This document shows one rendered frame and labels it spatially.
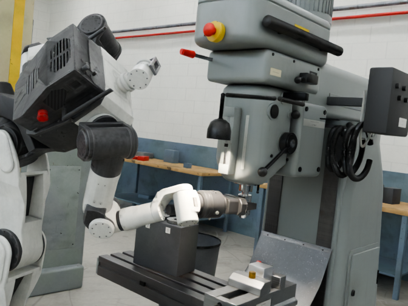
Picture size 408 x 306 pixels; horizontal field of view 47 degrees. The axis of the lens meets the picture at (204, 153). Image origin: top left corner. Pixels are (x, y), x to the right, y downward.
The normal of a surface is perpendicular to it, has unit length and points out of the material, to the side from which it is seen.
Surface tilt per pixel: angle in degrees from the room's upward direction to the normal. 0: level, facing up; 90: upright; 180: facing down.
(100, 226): 120
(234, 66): 90
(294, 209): 90
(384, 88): 90
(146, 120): 90
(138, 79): 115
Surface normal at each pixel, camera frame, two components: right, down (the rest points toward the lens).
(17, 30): 0.74, 0.11
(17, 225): -0.33, 0.01
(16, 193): -0.41, 0.42
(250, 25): -0.04, 0.05
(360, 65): -0.66, -0.03
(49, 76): -0.49, -0.44
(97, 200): 0.00, 0.55
